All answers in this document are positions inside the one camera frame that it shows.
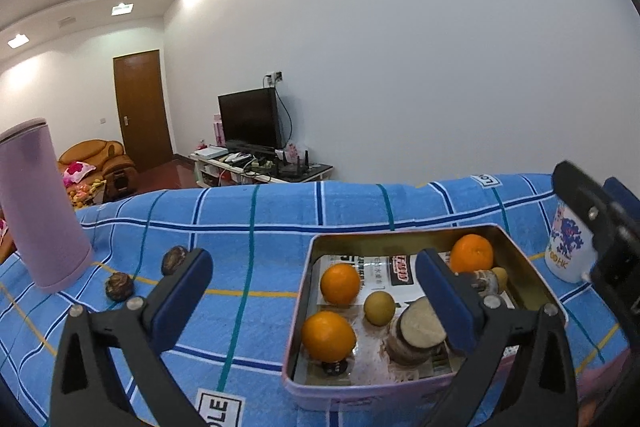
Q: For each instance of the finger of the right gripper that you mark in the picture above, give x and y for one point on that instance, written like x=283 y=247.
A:
x=623 y=196

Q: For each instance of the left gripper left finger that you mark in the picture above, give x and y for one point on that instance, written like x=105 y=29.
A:
x=86 y=389

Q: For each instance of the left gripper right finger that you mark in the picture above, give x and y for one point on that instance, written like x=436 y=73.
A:
x=541 y=387

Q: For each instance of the dark brown passion fruit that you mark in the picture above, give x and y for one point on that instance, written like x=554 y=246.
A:
x=119 y=287

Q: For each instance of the small green-brown round fruit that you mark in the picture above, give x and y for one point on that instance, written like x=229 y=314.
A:
x=379 y=308

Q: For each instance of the orange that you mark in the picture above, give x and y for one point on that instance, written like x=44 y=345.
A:
x=340 y=285
x=328 y=337
x=471 y=253

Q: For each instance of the person's right hand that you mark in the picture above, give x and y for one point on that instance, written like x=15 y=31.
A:
x=595 y=384

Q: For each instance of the white printed mug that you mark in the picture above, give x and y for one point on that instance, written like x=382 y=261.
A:
x=570 y=254

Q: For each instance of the orange at tin back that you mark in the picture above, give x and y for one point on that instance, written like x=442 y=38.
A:
x=471 y=253

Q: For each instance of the cut taro root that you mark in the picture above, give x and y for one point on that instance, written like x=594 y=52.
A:
x=415 y=335

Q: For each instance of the blue plaid tablecloth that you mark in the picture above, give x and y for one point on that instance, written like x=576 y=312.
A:
x=234 y=344

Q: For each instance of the paper leaflet in tin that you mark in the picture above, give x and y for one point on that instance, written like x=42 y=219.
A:
x=394 y=274

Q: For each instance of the pink metal tin box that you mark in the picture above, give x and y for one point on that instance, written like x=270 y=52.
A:
x=368 y=379

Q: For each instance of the purple electric kettle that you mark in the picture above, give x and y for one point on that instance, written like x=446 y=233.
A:
x=43 y=224

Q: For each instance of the orange at tin front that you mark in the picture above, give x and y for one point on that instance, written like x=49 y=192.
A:
x=340 y=285

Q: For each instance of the brown leather armchair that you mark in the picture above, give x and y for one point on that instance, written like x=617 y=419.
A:
x=97 y=171

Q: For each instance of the white TV stand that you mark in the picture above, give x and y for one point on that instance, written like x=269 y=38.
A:
x=214 y=166

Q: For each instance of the black television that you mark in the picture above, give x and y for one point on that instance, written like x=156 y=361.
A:
x=251 y=119

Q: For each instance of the brown wooden door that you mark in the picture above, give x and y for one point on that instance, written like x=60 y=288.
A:
x=141 y=109

